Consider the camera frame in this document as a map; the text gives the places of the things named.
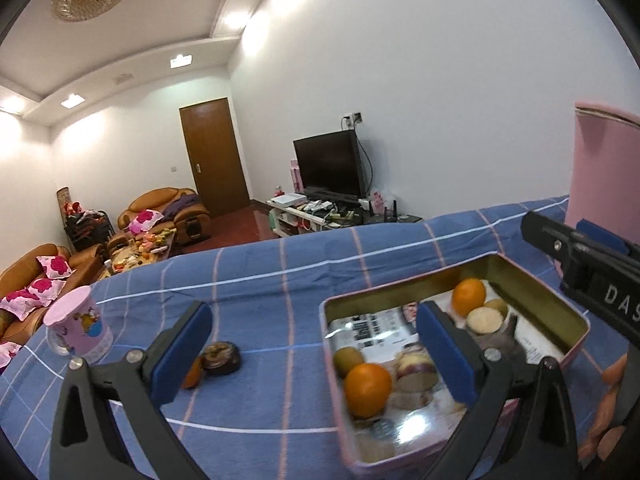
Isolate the small orange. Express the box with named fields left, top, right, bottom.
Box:
left=181, top=356, right=204, bottom=390
left=451, top=278, right=486, bottom=318

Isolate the brown kiwi fruit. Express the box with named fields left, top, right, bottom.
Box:
left=332, top=347, right=366, bottom=378
left=485, top=298, right=509, bottom=318

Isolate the small orange front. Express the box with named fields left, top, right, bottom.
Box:
left=451, top=278, right=486, bottom=318

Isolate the dark mangosteen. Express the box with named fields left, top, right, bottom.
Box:
left=201, top=341, right=242, bottom=376

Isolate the large orange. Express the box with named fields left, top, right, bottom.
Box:
left=343, top=363, right=393, bottom=419

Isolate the dark wrinkled passion fruit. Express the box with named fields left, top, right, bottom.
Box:
left=356, top=431, right=396, bottom=464

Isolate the right hand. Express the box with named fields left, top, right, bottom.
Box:
left=578, top=353, right=631, bottom=463

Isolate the pink tin lid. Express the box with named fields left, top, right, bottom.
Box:
left=565, top=102, right=640, bottom=244

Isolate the pink cartoon mug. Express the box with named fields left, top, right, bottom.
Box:
left=43, top=285, right=114, bottom=364

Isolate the blue plaid tablecloth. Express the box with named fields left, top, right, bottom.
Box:
left=0, top=194, right=640, bottom=480

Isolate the pink tin box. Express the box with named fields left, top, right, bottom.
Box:
left=319, top=252, right=590, bottom=479

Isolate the brown leather sofa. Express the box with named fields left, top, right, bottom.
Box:
left=1, top=243, right=106, bottom=346

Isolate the cluttered coffee table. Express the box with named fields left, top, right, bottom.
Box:
left=96, top=228, right=177, bottom=281

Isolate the brown leather armchair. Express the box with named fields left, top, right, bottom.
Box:
left=117, top=188, right=213, bottom=246

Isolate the black television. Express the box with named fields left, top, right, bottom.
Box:
left=293, top=130, right=366, bottom=198

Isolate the white tv stand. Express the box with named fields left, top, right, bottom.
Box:
left=265, top=193, right=422, bottom=237

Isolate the brown wooden door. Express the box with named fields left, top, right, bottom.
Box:
left=179, top=98, right=250, bottom=217

